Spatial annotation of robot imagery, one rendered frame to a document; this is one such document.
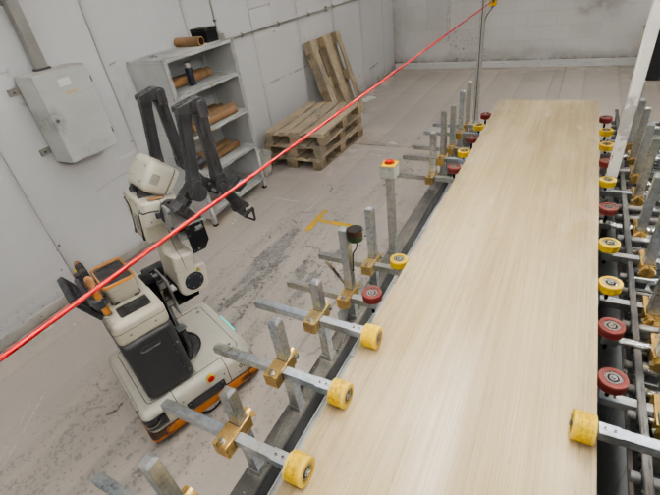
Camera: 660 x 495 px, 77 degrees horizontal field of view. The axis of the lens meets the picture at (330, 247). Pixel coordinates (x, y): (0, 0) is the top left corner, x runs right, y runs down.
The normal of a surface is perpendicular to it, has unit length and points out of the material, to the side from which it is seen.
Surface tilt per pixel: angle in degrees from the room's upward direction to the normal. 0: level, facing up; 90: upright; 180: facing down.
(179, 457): 0
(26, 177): 90
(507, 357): 0
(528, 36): 90
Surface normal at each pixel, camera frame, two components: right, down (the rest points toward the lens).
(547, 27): -0.46, 0.54
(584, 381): -0.12, -0.82
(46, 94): 0.88, 0.17
